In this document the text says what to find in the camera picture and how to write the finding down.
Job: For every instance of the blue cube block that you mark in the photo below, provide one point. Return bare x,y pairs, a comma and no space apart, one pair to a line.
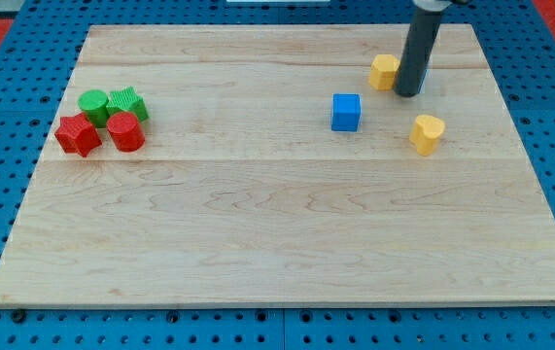
346,112

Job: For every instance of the red star block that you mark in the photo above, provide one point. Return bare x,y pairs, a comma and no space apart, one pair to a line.
77,135

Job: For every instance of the yellow hexagon block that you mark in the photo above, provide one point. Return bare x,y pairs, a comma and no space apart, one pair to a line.
383,70

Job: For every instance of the wooden board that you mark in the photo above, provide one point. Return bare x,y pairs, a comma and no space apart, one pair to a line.
243,196

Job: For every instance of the green cylinder block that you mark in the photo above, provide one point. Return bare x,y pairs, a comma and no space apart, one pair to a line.
94,104

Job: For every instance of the green star block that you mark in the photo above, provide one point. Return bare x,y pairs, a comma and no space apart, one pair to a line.
127,100

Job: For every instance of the yellow heart block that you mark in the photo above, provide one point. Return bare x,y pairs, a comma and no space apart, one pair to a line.
425,134

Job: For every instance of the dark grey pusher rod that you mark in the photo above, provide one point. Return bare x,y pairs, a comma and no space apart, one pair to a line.
418,46

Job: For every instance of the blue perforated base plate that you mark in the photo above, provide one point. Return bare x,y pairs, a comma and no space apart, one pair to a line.
36,59

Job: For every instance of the red cylinder block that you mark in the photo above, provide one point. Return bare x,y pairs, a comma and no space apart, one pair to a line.
125,131

